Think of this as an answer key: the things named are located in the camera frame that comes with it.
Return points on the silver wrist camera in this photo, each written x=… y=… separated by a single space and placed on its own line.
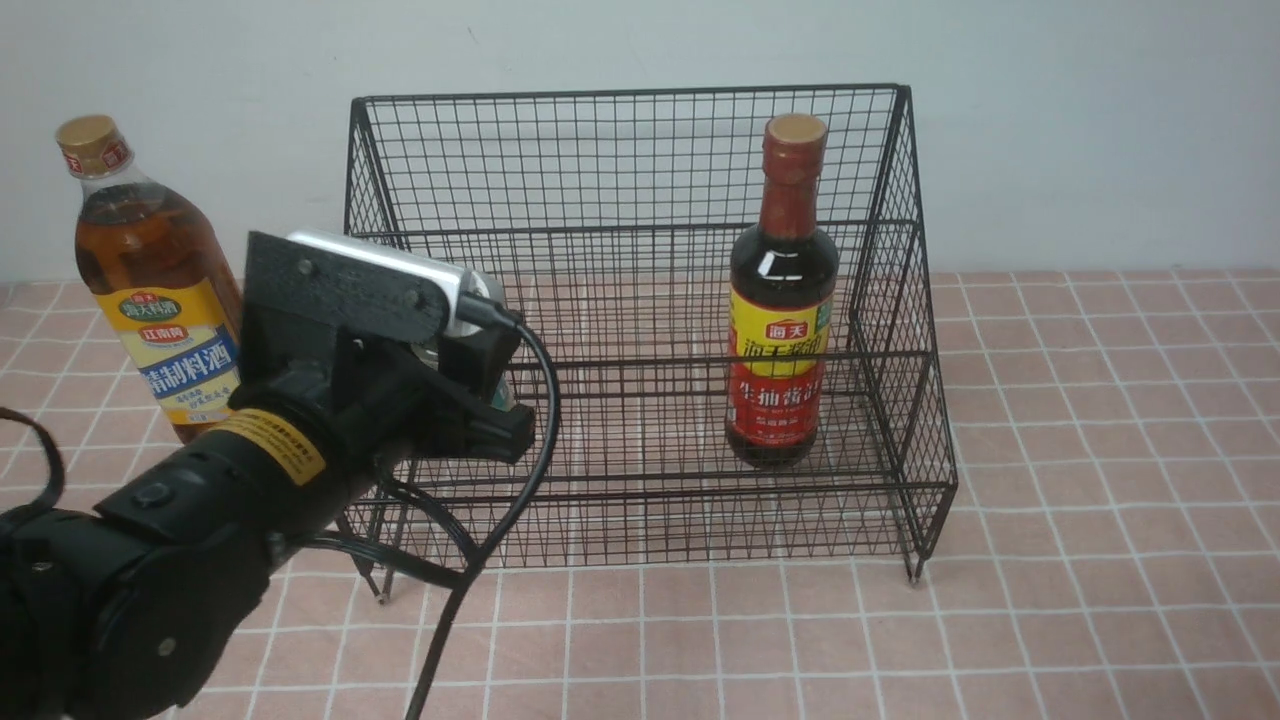
x=408 y=297

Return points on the black wire mesh rack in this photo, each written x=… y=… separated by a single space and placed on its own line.
x=609 y=217

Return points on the dark soy sauce bottle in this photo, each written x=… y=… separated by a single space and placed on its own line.
x=783 y=274

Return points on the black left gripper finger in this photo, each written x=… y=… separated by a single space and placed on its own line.
x=457 y=425

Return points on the amber cooking wine bottle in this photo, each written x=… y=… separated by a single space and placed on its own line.
x=156 y=269

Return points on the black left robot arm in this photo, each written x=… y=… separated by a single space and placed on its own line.
x=125 y=611

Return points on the pink checkered tablecloth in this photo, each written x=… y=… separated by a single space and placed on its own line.
x=1111 y=554

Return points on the small green-capped seasoning jar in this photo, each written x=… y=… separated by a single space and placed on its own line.
x=503 y=398

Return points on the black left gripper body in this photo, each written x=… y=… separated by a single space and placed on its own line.
x=352 y=389

